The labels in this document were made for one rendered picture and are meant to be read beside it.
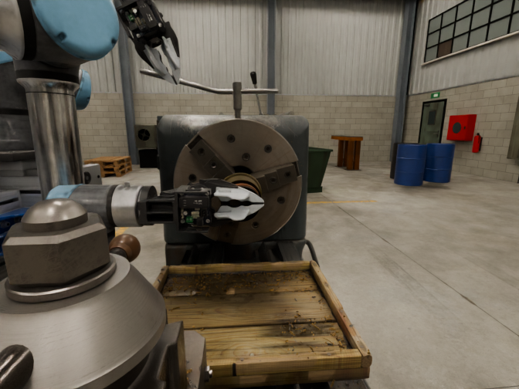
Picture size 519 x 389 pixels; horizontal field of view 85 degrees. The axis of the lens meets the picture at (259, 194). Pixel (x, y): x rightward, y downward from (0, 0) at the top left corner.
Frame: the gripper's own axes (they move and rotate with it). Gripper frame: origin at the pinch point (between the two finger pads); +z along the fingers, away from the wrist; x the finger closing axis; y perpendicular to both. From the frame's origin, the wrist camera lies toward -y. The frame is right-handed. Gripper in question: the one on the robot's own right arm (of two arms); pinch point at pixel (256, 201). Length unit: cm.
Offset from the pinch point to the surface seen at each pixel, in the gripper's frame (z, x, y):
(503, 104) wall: 640, 89, -620
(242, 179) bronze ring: -2.6, 3.8, -3.5
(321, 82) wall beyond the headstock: 304, 194, -1018
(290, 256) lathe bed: 11.0, -20.8, -20.7
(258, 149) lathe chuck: 1.4, 9.1, -16.0
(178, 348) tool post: -7.0, 1.6, 39.4
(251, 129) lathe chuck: -0.3, 13.7, -15.9
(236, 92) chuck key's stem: -3.7, 22.4, -19.2
